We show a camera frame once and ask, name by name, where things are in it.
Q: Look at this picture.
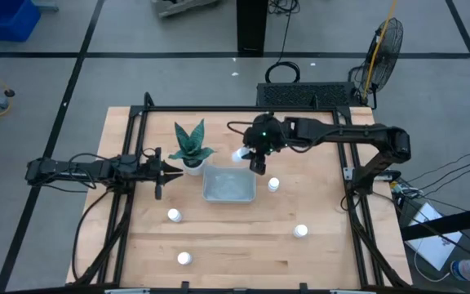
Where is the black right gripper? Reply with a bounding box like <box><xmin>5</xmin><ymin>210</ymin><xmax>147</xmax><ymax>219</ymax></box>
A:
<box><xmin>242</xmin><ymin>113</ymin><xmax>289</xmax><ymax>176</ymax></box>

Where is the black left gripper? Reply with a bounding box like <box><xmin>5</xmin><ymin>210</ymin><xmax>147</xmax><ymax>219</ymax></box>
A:
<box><xmin>136</xmin><ymin>146</ymin><xmax>184</xmax><ymax>201</ymax></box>

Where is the grey plastic basket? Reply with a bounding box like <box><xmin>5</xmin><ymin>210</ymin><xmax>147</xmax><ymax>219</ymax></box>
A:
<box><xmin>201</xmin><ymin>164</ymin><xmax>258</xmax><ymax>204</ymax></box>

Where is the white plant pot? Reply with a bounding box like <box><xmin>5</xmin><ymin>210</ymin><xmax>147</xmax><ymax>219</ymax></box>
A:
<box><xmin>181</xmin><ymin>158</ymin><xmax>207</xmax><ymax>177</ymax></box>

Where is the green snake plant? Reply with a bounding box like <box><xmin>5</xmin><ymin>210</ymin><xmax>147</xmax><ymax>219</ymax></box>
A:
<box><xmin>167</xmin><ymin>118</ymin><xmax>216</xmax><ymax>168</ymax></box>

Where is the black perforated computer case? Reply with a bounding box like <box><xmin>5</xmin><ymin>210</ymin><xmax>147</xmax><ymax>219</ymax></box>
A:
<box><xmin>255</xmin><ymin>81</ymin><xmax>361</xmax><ymax>108</ymax></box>

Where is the power strip with plugs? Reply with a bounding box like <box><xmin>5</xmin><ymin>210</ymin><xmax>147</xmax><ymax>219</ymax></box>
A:
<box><xmin>389</xmin><ymin>179</ymin><xmax>418</xmax><ymax>201</ymax></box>

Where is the black floor fan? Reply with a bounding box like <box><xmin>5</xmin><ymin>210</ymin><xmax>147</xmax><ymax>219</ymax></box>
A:
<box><xmin>348</xmin><ymin>16</ymin><xmax>405</xmax><ymax>110</ymax></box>

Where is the grey metal stand foot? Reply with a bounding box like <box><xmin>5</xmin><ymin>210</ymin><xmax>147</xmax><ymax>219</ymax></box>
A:
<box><xmin>151</xmin><ymin>0</ymin><xmax>219</xmax><ymax>18</ymax></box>

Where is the white paper sheet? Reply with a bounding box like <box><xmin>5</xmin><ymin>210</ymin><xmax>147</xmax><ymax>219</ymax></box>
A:
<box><xmin>405</xmin><ymin>202</ymin><xmax>463</xmax><ymax>271</ymax></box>

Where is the black metal bar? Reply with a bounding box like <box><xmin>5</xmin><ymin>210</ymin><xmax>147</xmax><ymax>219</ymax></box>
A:
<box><xmin>400</xmin><ymin>203</ymin><xmax>470</xmax><ymax>242</ymax></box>

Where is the blue plastic bin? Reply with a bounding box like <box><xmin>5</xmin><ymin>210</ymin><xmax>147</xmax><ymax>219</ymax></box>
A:
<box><xmin>0</xmin><ymin>0</ymin><xmax>42</xmax><ymax>42</ymax></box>

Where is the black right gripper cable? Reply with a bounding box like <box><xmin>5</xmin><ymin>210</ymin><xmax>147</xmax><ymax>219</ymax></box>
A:
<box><xmin>226</xmin><ymin>119</ymin><xmax>256</xmax><ymax>138</ymax></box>

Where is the black aluminium table frame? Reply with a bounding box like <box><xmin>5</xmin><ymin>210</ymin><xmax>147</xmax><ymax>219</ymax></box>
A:
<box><xmin>67</xmin><ymin>91</ymin><xmax>414</xmax><ymax>294</ymax></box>

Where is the black hanging cable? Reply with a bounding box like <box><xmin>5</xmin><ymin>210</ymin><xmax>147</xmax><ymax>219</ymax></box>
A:
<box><xmin>264</xmin><ymin>0</ymin><xmax>302</xmax><ymax>85</ymax></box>

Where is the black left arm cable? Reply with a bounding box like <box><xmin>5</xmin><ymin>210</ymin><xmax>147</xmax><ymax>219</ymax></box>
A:
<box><xmin>70</xmin><ymin>187</ymin><xmax>116</xmax><ymax>281</ymax></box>

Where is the yellow hanging cable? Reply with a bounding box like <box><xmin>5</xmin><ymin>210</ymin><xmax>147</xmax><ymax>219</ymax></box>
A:
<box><xmin>361</xmin><ymin>0</ymin><xmax>398</xmax><ymax>101</ymax></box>

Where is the black floor cable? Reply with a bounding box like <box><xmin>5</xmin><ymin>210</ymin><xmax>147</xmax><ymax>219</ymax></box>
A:
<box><xmin>406</xmin><ymin>142</ymin><xmax>470</xmax><ymax>183</ymax></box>
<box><xmin>420</xmin><ymin>154</ymin><xmax>470</xmax><ymax>193</ymax></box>

